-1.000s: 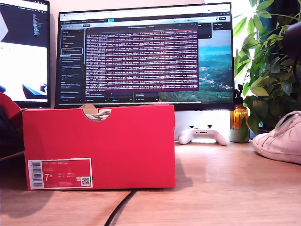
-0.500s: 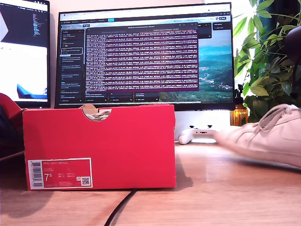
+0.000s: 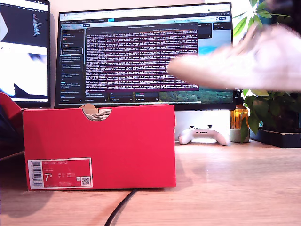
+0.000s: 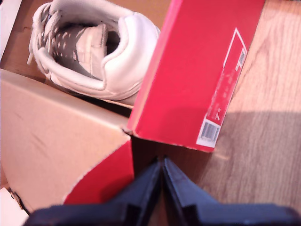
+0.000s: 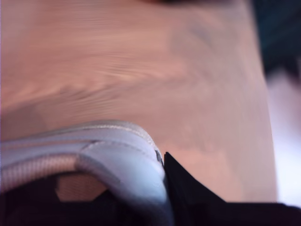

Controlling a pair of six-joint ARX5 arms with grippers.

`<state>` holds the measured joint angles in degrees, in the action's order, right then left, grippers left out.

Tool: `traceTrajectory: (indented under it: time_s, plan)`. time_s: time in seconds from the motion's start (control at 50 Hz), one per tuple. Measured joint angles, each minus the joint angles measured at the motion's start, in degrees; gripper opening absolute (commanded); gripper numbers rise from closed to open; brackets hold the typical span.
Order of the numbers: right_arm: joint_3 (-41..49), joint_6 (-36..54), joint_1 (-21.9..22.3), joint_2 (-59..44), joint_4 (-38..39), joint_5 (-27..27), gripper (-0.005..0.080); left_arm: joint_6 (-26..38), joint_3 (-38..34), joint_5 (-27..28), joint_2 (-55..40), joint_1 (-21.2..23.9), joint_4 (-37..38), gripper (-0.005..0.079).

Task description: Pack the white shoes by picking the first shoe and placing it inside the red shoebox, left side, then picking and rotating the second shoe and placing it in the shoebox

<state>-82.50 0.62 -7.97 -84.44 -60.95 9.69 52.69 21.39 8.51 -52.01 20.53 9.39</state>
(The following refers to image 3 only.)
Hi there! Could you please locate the white leather sneaker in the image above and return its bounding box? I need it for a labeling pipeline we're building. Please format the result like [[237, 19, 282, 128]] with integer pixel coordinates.
[[167, 23, 301, 93], [86, 110, 111, 122]]

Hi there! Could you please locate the red cardboard shoebox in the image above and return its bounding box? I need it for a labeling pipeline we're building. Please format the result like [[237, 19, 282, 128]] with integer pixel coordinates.
[[0, 92, 176, 191]]

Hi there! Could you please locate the white game controller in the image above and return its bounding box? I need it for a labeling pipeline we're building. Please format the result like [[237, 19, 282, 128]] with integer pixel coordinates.
[[178, 125, 230, 146]]

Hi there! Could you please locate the large black computer monitor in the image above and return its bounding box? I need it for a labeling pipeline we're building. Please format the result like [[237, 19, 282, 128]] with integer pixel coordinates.
[[54, 2, 236, 111]]

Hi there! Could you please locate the amber pump bottle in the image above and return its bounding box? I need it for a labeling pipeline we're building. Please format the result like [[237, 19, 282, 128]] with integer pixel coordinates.
[[230, 89, 249, 130]]

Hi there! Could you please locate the pale green pot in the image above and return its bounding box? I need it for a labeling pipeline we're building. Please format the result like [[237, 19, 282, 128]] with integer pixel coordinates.
[[230, 129, 250, 143]]

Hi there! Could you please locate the green leafy houseplant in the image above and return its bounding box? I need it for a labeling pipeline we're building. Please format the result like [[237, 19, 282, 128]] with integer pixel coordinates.
[[232, 0, 301, 143]]

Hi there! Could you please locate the black plant tray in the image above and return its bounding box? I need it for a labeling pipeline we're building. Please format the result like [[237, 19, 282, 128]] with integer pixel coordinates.
[[250, 128, 301, 149]]

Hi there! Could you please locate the small black computer monitor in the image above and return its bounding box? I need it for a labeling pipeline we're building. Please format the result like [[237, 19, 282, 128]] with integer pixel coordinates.
[[0, 0, 51, 109]]

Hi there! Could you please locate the black cable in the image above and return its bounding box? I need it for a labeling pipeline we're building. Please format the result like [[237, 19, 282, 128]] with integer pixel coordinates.
[[104, 188, 137, 226]]

